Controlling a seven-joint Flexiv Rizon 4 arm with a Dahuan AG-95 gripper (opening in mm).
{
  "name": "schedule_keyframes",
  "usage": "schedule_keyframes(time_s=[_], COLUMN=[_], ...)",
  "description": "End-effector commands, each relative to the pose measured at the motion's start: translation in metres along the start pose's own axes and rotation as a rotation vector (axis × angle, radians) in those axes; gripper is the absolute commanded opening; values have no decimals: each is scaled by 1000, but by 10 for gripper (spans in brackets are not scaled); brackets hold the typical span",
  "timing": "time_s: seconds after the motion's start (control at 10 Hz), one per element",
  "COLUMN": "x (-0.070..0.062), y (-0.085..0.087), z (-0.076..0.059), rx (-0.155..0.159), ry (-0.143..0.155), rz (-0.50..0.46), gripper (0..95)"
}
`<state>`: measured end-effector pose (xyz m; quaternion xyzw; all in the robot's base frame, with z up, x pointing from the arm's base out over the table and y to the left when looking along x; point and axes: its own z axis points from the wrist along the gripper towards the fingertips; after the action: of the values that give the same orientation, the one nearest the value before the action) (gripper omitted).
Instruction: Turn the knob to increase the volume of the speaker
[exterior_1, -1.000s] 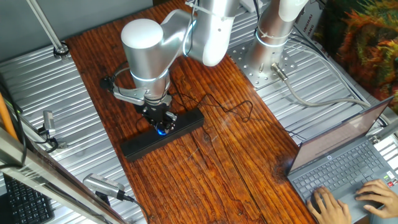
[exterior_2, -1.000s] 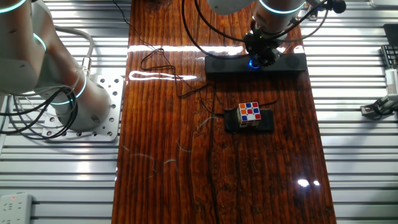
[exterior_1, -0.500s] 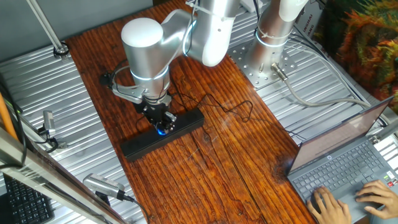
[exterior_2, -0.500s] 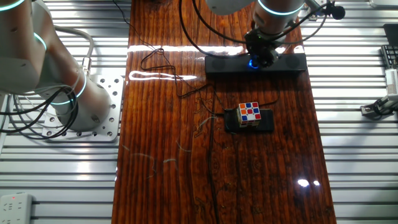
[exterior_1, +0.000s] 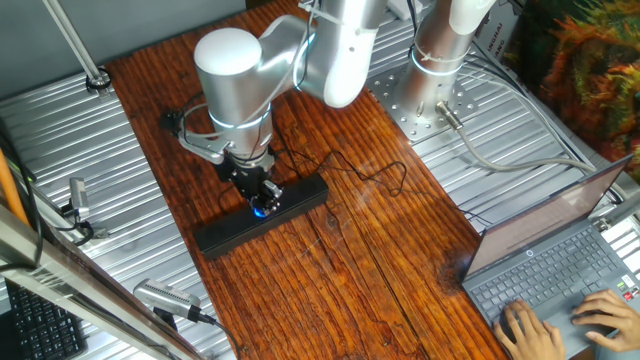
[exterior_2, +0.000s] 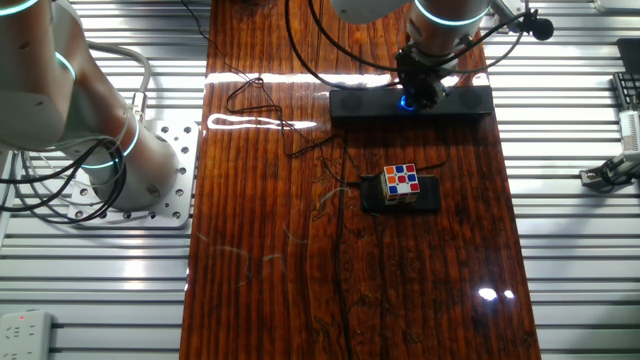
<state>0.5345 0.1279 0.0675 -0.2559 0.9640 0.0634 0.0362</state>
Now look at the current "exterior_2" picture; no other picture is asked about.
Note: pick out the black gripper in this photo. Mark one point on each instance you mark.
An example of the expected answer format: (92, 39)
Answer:
(422, 67)

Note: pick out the round speaker volume knob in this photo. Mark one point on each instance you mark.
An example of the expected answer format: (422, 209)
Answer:
(406, 103)

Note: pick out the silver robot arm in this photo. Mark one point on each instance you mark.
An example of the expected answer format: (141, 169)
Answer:
(50, 100)

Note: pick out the black speaker bar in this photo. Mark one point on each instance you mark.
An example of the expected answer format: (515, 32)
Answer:
(360, 102)

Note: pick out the Rubik's cube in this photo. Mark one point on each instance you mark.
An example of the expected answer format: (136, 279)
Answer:
(400, 182)

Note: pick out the black computer keyboard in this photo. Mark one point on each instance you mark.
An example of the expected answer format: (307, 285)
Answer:
(629, 90)

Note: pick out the black flat panel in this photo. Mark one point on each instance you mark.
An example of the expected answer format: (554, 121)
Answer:
(631, 55)

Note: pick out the grey flat device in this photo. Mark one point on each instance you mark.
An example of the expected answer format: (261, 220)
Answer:
(617, 5)

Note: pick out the silver robot mounting plate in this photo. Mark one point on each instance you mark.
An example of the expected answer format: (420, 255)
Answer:
(175, 150)

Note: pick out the white power strip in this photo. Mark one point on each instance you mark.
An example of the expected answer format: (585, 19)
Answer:
(25, 335)

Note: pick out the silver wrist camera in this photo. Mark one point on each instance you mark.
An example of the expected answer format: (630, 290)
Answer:
(504, 11)

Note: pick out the small grey bracket camera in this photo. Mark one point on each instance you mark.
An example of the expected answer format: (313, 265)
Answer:
(600, 176)

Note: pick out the silver white depth camera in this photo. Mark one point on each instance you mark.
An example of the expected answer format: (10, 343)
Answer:
(631, 132)

